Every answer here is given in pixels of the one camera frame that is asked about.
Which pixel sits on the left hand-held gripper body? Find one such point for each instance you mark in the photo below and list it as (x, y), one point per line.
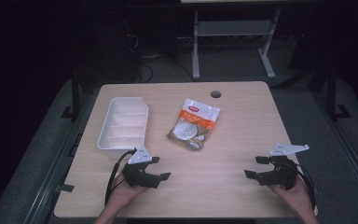
(136, 177)

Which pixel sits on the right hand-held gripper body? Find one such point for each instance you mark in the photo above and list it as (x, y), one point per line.
(281, 175)

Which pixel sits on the person's left hand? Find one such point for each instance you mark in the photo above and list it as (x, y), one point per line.
(122, 194)

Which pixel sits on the person's right hand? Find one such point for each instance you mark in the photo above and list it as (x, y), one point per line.
(293, 194)

